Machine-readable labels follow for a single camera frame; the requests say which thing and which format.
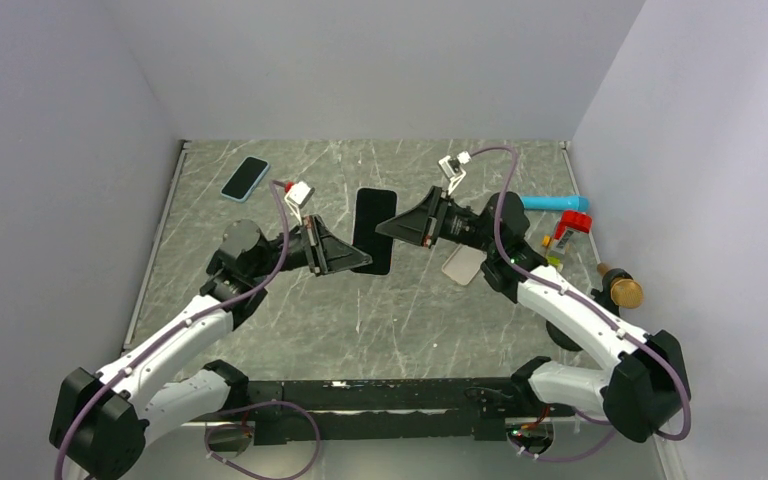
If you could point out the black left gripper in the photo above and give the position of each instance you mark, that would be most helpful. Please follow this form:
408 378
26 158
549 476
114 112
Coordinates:
339 254

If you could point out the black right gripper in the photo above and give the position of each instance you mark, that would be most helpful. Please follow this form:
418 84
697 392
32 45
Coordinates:
411 226

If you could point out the phone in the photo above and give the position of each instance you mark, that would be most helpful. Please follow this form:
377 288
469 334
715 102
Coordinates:
245 179
372 207

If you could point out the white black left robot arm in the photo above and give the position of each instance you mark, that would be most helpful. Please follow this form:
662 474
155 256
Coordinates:
104 419

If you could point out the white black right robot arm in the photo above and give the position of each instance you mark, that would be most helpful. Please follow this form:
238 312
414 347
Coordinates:
640 383

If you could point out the colourful toy brick model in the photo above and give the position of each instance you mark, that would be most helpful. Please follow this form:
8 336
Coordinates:
571 225

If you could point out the light blue cylinder tube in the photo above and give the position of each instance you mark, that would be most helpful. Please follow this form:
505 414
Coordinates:
556 203

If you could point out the gold microphone on black stand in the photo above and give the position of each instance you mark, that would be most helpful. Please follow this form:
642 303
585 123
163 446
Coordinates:
618 290

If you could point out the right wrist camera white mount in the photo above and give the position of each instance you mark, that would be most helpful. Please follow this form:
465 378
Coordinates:
453 170

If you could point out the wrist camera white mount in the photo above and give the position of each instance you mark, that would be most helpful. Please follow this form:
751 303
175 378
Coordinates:
453 170
297 195

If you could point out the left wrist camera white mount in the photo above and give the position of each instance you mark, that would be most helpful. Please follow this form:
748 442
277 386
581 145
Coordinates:
297 195

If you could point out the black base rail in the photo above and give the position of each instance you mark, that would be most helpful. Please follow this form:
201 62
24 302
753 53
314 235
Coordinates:
483 409

